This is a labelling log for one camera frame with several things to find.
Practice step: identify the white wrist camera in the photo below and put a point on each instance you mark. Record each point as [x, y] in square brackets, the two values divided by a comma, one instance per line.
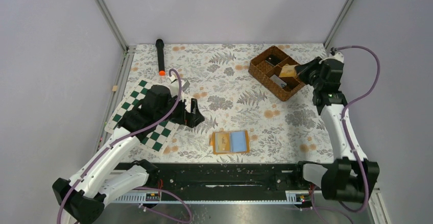
[336, 54]
[175, 85]

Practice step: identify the green white chessboard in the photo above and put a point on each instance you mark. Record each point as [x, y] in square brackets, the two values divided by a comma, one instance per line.
[157, 141]

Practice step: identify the gold VIP card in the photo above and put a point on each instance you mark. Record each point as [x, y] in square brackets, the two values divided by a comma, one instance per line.
[222, 142]

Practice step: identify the floral patterned table mat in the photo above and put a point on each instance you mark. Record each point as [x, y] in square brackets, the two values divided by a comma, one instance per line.
[230, 99]

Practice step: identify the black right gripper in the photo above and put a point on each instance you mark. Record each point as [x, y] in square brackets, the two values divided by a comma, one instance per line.
[303, 70]

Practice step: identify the black item in basket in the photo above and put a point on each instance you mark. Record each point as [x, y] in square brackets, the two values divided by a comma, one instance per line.
[273, 60]

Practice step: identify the brown woven divided basket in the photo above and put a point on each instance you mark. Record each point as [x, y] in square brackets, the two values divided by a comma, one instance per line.
[268, 68]

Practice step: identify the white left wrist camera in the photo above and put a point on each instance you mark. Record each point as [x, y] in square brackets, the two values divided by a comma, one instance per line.
[175, 85]

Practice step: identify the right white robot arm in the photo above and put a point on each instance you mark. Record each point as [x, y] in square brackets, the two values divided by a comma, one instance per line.
[351, 177]

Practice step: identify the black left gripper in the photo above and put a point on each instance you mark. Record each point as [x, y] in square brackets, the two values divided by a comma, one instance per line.
[192, 119]

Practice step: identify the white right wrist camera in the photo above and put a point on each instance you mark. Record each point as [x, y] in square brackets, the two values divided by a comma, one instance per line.
[336, 54]

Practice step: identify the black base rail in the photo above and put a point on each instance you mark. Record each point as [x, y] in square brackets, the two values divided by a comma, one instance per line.
[218, 182]

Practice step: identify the black marker orange cap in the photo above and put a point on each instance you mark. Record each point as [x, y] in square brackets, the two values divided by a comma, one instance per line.
[160, 56]

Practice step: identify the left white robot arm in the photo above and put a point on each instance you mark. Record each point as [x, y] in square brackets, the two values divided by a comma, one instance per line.
[85, 194]

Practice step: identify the grey card in basket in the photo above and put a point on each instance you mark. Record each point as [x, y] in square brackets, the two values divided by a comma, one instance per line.
[281, 83]

